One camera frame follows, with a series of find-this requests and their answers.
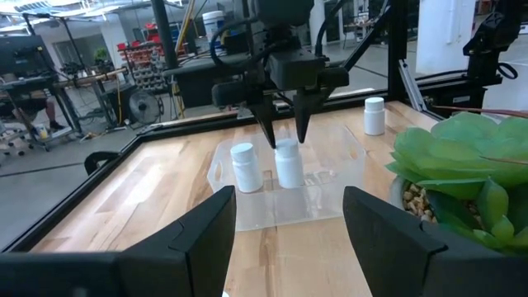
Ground white plastic bucket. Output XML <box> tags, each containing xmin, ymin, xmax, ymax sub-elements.
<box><xmin>201</xmin><ymin>10</ymin><xmax>226</xmax><ymax>40</ymax></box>

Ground white triangle-pattern plant pot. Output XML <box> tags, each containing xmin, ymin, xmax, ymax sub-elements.
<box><xmin>387</xmin><ymin>175</ymin><xmax>413</xmax><ymax>211</ymax></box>

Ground white pill bottle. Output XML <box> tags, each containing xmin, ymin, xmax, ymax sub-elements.
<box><xmin>363</xmin><ymin>97</ymin><xmax>387</xmax><ymax>136</ymax></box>
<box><xmin>229</xmin><ymin>142</ymin><xmax>264</xmax><ymax>194</ymax></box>
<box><xmin>274</xmin><ymin>138</ymin><xmax>305</xmax><ymax>190</ymax></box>

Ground small green background plant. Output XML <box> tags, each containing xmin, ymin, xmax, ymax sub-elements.
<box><xmin>92</xmin><ymin>46</ymin><xmax>111</xmax><ymax>69</ymax></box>

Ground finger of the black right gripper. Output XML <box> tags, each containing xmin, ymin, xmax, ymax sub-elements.
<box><xmin>246</xmin><ymin>92</ymin><xmax>278</xmax><ymax>150</ymax></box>
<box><xmin>292</xmin><ymin>86</ymin><xmax>332</xmax><ymax>145</ymax></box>

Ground black side stand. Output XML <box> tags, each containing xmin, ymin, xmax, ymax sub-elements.
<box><xmin>414</xmin><ymin>61</ymin><xmax>508</xmax><ymax>119</ymax></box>

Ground silver aluminium rails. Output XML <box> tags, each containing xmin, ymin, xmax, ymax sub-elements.
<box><xmin>398</xmin><ymin>59</ymin><xmax>428</xmax><ymax>112</ymax></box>

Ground white square pillar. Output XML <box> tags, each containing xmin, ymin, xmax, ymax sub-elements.
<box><xmin>415</xmin><ymin>0</ymin><xmax>475</xmax><ymax>75</ymax></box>

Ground red and grey bin rack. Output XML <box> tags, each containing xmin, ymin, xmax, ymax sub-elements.
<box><xmin>116</xmin><ymin>39</ymin><xmax>168</xmax><ymax>92</ymax></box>

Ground clear plastic basket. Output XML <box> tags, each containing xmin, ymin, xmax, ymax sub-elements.
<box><xmin>206</xmin><ymin>123</ymin><xmax>368</xmax><ymax>233</ymax></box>

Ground black monitor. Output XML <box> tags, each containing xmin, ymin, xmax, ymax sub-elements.
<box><xmin>0</xmin><ymin>35</ymin><xmax>54</xmax><ymax>78</ymax></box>

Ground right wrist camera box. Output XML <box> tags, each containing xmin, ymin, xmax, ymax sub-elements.
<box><xmin>266</xmin><ymin>49</ymin><xmax>328</xmax><ymax>91</ymax></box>

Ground black aluminium rig frame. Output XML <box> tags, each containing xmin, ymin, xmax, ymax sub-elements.
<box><xmin>0</xmin><ymin>0</ymin><xmax>442</xmax><ymax>253</ymax></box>

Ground beige gravel topping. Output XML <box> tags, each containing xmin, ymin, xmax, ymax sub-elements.
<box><xmin>402</xmin><ymin>183</ymin><xmax>438</xmax><ymax>224</ymax></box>

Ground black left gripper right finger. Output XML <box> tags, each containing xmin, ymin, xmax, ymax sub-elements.
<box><xmin>342</xmin><ymin>186</ymin><xmax>528</xmax><ymax>297</ymax></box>

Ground yellow pole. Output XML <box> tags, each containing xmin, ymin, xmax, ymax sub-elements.
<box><xmin>175</xmin><ymin>0</ymin><xmax>197</xmax><ymax>54</ymax></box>

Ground black frame foot bracket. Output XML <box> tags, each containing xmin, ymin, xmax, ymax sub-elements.
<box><xmin>83</xmin><ymin>151</ymin><xmax>121</xmax><ymax>177</ymax></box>

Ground black floor fan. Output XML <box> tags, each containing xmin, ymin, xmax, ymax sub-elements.
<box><xmin>127</xmin><ymin>88</ymin><xmax>163</xmax><ymax>126</ymax></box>

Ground person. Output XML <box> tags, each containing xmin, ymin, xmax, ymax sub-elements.
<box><xmin>7</xmin><ymin>97</ymin><xmax>67</xmax><ymax>131</ymax></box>

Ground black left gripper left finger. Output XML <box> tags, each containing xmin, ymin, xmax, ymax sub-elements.
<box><xmin>117</xmin><ymin>185</ymin><xmax>237</xmax><ymax>297</ymax></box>

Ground green succulent plant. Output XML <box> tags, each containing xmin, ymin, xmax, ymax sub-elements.
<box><xmin>385</xmin><ymin>111</ymin><xmax>528</xmax><ymax>255</ymax></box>

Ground wooden-top workbench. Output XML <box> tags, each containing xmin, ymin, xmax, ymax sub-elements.
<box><xmin>0</xmin><ymin>65</ymin><xmax>129</xmax><ymax>145</ymax></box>

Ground black desk post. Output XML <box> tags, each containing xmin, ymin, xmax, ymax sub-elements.
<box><xmin>150</xmin><ymin>0</ymin><xmax>179</xmax><ymax>70</ymax></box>

